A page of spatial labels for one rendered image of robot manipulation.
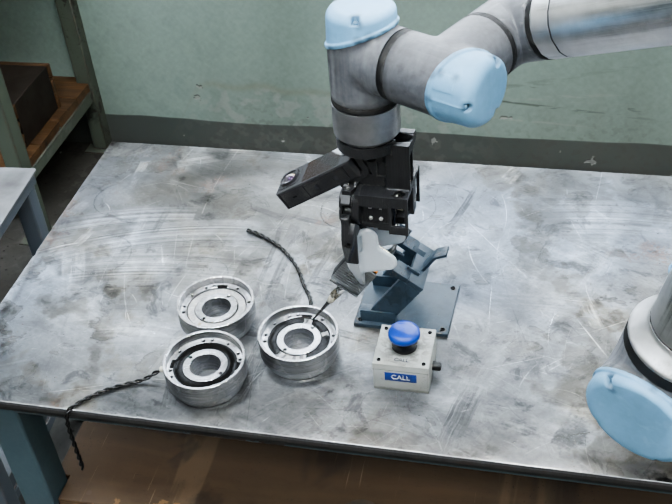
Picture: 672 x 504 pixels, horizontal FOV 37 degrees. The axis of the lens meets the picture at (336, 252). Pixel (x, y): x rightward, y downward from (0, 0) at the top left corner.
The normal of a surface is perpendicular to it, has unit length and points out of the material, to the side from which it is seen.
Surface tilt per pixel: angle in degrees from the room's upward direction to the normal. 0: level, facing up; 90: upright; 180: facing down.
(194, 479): 0
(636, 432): 97
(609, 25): 86
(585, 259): 0
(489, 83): 90
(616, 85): 90
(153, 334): 0
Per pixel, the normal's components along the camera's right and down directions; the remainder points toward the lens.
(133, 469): -0.07, -0.77
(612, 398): -0.64, 0.61
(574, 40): -0.47, 0.79
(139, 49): -0.21, 0.63
